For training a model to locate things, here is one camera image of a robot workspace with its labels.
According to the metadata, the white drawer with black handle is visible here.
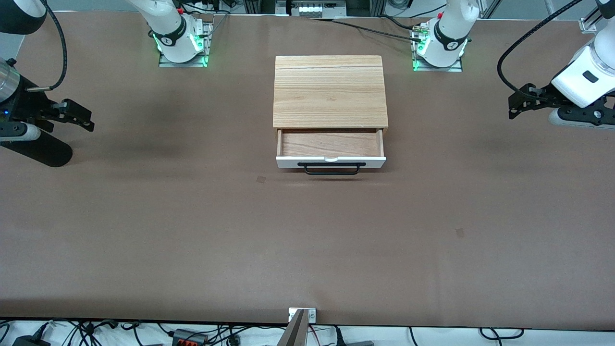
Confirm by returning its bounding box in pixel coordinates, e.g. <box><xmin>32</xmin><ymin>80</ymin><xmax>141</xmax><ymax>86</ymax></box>
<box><xmin>275</xmin><ymin>127</ymin><xmax>387</xmax><ymax>175</ymax></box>

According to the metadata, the black cylindrical vase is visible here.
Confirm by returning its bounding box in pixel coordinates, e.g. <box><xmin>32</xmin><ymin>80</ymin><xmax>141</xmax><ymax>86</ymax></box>
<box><xmin>0</xmin><ymin>130</ymin><xmax>73</xmax><ymax>168</ymax></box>

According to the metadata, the aluminium corner profile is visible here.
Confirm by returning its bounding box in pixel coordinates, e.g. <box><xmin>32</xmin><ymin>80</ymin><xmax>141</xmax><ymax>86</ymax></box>
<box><xmin>579</xmin><ymin>0</ymin><xmax>607</xmax><ymax>34</ymax></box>

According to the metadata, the light wooden cabinet box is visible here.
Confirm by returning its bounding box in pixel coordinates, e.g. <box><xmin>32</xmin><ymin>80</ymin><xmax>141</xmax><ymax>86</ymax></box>
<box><xmin>273</xmin><ymin>55</ymin><xmax>389</xmax><ymax>145</ymax></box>

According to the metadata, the black power adapter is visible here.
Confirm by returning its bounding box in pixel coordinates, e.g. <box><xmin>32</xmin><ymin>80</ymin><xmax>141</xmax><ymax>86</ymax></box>
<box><xmin>12</xmin><ymin>334</ymin><xmax>51</xmax><ymax>346</ymax></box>

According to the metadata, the white power strip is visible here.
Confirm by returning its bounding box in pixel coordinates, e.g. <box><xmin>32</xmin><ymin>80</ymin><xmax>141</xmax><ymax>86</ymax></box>
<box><xmin>288</xmin><ymin>0</ymin><xmax>347</xmax><ymax>18</ymax></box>

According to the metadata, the black box with red buttons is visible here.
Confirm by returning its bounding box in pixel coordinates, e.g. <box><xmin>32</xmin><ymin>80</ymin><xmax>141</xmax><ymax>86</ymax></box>
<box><xmin>172</xmin><ymin>329</ymin><xmax>208</xmax><ymax>346</ymax></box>

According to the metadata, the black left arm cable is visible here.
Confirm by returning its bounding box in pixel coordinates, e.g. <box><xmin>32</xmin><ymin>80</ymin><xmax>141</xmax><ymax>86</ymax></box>
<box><xmin>497</xmin><ymin>0</ymin><xmax>585</xmax><ymax>95</ymax></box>

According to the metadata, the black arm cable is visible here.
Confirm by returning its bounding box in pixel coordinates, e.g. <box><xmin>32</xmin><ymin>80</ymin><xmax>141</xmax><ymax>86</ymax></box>
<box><xmin>497</xmin><ymin>0</ymin><xmax>585</xmax><ymax>95</ymax></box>
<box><xmin>26</xmin><ymin>0</ymin><xmax>68</xmax><ymax>92</ymax></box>

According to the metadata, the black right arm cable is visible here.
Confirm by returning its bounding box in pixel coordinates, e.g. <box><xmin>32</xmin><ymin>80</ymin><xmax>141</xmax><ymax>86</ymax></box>
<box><xmin>26</xmin><ymin>0</ymin><xmax>68</xmax><ymax>92</ymax></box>

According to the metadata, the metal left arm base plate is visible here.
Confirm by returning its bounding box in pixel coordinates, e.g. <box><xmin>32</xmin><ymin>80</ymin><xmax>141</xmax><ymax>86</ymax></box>
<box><xmin>412</xmin><ymin>25</ymin><xmax>464</xmax><ymax>73</ymax></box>

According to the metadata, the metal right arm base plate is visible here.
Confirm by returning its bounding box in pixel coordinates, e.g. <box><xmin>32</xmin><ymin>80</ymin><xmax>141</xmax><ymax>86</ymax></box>
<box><xmin>158</xmin><ymin>21</ymin><xmax>213</xmax><ymax>68</ymax></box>

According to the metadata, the long black table cable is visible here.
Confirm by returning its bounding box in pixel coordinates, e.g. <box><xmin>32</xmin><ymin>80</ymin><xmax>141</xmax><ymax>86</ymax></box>
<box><xmin>310</xmin><ymin>18</ymin><xmax>424</xmax><ymax>43</ymax></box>

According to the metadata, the looped black floor cable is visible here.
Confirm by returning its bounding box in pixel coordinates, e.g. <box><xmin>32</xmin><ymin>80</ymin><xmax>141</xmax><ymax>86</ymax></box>
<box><xmin>478</xmin><ymin>327</ymin><xmax>525</xmax><ymax>341</ymax></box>

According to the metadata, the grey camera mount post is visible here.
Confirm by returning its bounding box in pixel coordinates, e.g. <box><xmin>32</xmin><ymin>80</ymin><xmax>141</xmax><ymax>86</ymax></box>
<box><xmin>276</xmin><ymin>309</ymin><xmax>308</xmax><ymax>346</ymax></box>

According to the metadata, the silver metal clamp bracket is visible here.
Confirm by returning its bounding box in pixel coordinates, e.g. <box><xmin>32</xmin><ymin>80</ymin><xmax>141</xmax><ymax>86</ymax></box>
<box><xmin>288</xmin><ymin>308</ymin><xmax>317</xmax><ymax>323</ymax></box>

